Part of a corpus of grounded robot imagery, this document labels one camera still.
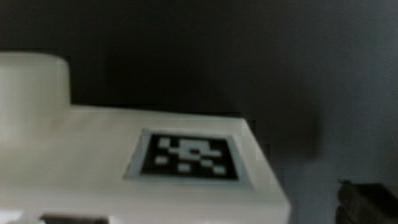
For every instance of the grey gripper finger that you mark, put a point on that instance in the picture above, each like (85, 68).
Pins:
(368, 204)

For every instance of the white front drawer tray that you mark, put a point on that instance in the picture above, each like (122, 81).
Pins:
(114, 166)

